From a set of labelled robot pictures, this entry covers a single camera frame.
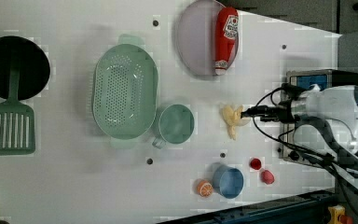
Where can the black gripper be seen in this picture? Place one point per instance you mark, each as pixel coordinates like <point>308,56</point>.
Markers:
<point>280,112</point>

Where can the plush peeled banana toy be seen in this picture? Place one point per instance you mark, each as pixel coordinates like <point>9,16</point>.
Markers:
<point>233,119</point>

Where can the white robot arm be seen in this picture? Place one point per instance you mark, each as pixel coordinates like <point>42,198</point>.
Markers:
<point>326,126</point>

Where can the green mug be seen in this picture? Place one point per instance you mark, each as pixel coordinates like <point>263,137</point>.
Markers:
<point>174,124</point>

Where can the pink plush fruit toy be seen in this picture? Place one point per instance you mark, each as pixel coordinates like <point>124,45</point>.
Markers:
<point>267,177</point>

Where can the blue cup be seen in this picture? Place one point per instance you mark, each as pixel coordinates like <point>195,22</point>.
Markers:
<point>228,181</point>

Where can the orange slice toy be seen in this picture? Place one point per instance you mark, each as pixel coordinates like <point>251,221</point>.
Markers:
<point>204,188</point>

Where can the round grey plate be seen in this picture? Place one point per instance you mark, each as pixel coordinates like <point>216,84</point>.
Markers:
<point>195,37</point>

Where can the red plush ketchup bottle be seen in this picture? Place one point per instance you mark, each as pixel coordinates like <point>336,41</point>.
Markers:
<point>226,31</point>

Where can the green colander basket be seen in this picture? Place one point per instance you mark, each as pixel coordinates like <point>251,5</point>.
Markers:
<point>125,87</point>

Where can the yellow clamp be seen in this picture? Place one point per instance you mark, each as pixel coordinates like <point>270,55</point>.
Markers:
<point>338,215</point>

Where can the green slotted spatula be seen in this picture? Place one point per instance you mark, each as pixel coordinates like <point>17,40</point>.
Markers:
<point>17,134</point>

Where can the black round pan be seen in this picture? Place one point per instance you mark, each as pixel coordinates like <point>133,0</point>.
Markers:
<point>34,71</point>

